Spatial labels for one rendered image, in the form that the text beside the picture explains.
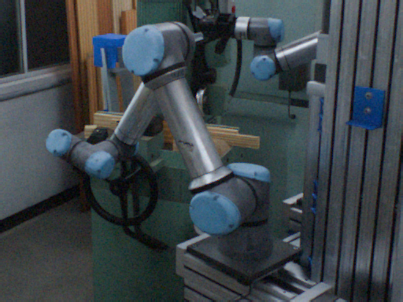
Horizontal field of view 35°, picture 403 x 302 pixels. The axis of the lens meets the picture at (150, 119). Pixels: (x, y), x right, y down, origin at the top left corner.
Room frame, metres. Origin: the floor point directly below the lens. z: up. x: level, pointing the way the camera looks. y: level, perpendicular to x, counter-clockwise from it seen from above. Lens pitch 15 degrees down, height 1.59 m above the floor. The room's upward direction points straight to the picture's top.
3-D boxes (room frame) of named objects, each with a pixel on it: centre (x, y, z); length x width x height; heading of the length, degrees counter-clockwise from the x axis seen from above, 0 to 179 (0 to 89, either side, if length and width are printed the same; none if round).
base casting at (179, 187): (2.44, -0.09, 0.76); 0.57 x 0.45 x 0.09; 155
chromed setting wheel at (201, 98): (2.39, -0.20, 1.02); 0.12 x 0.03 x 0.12; 155
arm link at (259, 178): (1.54, -0.25, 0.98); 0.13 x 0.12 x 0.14; 146
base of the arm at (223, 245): (1.54, -0.25, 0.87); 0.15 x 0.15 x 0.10
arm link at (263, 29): (2.06, -0.38, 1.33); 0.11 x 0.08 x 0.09; 65
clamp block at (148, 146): (2.15, 0.04, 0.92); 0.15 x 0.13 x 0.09; 65
